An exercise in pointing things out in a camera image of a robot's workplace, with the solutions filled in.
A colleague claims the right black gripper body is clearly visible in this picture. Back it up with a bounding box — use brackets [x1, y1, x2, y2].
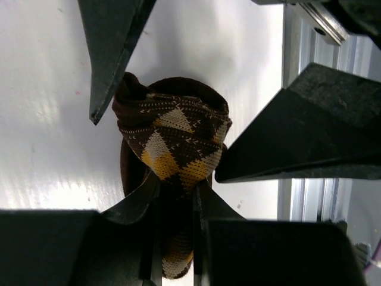
[255, 1, 380, 47]

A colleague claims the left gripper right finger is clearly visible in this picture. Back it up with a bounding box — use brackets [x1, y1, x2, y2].
[192, 181, 366, 285]

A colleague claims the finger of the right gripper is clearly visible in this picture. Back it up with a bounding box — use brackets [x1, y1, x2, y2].
[78, 0, 156, 125]
[215, 63, 380, 183]

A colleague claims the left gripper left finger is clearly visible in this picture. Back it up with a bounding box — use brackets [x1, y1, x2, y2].
[1, 173, 162, 285]

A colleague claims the brown argyle sock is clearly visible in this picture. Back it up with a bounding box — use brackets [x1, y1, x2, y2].
[112, 72, 232, 279]

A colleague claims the aluminium frame rail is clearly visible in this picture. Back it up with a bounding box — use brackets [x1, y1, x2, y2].
[276, 4, 381, 223]

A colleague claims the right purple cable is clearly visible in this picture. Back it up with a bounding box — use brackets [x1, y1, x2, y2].
[364, 232, 381, 278]

